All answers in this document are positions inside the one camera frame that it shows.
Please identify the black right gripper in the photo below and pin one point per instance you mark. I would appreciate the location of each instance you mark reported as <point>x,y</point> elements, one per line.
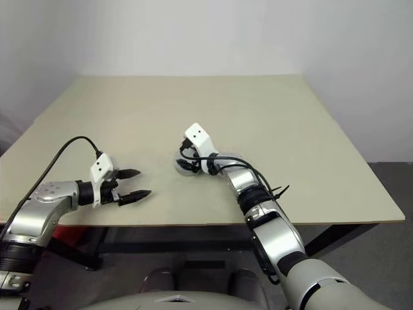
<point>193,155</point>

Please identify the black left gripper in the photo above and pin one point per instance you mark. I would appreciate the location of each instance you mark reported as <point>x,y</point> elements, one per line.
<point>108,192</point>

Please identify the silver motor stator copper windings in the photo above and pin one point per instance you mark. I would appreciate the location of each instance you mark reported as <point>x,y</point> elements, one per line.
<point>182,171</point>

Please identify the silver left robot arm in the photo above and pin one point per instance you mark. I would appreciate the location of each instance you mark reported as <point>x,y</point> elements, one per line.
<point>35,219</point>

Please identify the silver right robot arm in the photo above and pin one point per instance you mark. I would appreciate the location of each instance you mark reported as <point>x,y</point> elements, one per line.
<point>277,232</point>

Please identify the red object under table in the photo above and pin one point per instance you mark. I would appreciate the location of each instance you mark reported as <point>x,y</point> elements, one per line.
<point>69,232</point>

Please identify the dark rounded shape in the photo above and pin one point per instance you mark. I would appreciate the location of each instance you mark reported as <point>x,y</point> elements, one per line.
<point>159,279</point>

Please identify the grey robot torso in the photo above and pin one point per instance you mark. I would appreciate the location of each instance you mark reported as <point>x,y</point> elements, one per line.
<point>161,303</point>

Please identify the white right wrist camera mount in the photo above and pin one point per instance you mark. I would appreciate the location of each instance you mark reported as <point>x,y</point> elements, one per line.
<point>200,135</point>

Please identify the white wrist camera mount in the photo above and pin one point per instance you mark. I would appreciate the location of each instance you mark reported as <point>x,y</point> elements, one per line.
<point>101,166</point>
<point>200,135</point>

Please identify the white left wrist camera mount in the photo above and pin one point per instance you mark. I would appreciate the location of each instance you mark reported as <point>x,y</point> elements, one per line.
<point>101,166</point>

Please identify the black table frame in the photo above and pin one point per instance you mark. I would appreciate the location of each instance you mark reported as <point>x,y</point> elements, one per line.
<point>161,239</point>

